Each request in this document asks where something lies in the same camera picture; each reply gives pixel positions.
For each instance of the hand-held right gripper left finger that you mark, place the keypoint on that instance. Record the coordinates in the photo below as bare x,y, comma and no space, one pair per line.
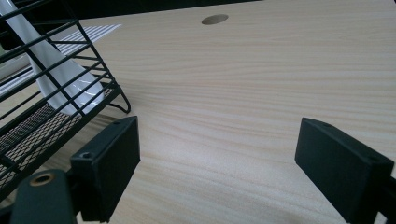
106,161

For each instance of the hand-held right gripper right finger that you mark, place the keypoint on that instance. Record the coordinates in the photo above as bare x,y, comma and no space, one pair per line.
342,168

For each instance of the white square plate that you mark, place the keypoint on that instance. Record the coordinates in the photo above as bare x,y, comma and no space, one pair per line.
12,67

